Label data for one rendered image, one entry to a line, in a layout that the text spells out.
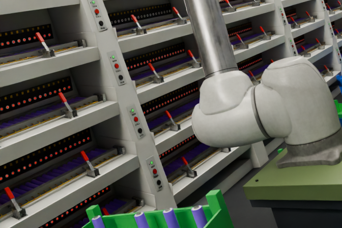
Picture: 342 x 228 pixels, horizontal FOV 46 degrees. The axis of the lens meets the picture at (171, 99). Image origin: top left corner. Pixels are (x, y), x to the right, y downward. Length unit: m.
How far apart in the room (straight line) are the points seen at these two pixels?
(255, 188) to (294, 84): 0.29
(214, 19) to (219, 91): 0.22
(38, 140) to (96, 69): 0.36
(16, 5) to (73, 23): 0.26
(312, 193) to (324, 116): 0.20
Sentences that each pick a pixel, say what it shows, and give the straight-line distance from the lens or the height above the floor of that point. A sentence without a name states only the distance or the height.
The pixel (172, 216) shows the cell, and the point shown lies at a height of 0.38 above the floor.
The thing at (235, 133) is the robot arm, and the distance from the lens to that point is 1.14.
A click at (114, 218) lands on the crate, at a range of 0.82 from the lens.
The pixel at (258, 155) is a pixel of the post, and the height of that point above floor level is 0.05.
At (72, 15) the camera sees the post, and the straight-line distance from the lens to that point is 1.50.
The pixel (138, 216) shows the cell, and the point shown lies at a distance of 0.73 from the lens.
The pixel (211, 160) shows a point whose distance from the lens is 1.80.
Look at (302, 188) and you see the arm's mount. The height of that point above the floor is 0.23.
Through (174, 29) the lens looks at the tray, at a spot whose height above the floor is 0.74.
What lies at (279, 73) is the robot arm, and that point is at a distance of 1.09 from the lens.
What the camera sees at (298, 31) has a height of 0.53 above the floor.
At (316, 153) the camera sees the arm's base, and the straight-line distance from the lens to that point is 1.12.
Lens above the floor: 0.61
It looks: 5 degrees down
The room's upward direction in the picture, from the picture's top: 19 degrees counter-clockwise
